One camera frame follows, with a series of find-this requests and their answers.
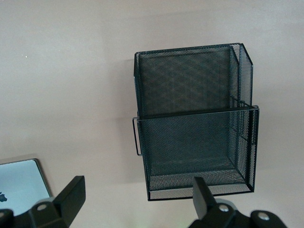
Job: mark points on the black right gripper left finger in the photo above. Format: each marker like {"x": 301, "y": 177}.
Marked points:
{"x": 71, "y": 199}

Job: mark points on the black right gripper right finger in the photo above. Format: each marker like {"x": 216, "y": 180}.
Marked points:
{"x": 202, "y": 197}

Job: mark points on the silver laptop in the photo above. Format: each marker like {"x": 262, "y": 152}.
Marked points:
{"x": 21, "y": 180}

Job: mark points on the black mesh two-tier tray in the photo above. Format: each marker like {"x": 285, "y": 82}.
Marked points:
{"x": 190, "y": 133}

